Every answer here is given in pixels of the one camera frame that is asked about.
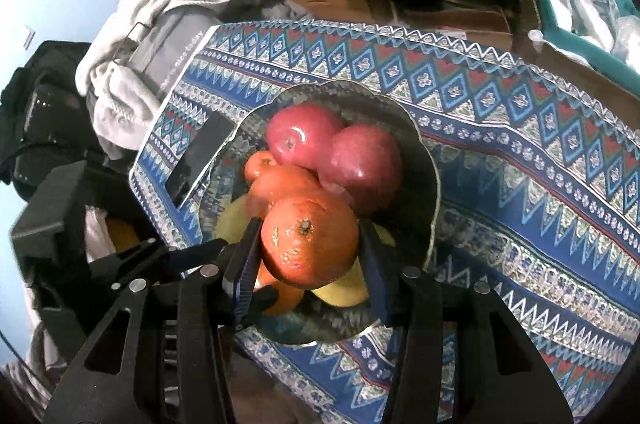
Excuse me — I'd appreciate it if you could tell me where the large orange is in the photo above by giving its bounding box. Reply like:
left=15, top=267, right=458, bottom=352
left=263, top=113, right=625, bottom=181
left=245, top=164, right=320, bottom=218
left=254, top=263, right=305, bottom=317

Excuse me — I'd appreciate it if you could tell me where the small orange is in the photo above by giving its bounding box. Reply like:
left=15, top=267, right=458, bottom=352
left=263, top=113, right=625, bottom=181
left=244, top=150, right=279, bottom=185
left=260, top=189, right=359, bottom=290

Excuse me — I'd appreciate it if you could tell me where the red apple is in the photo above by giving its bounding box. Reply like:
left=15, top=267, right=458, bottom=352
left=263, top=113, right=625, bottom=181
left=317, top=123, right=402, bottom=216
left=266, top=103, right=344, bottom=170

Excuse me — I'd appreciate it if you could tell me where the black bag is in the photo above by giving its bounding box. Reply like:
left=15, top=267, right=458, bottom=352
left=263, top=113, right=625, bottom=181
left=1, top=41, right=106, bottom=201

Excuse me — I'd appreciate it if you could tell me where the black smartphone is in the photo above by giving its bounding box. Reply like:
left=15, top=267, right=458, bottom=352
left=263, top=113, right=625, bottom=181
left=165, top=112, right=235, bottom=207

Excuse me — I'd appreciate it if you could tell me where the clear glass bowl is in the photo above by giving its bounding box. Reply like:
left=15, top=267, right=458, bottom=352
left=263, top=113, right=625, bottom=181
left=198, top=80, right=440, bottom=345

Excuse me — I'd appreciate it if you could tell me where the pile of grey clothes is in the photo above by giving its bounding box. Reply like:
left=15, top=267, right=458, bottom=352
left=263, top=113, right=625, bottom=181
left=75, top=0, right=308, bottom=161

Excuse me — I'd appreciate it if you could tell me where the teal cardboard box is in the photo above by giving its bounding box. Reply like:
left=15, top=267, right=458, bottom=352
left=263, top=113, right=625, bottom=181
left=535, top=0, right=639, bottom=95

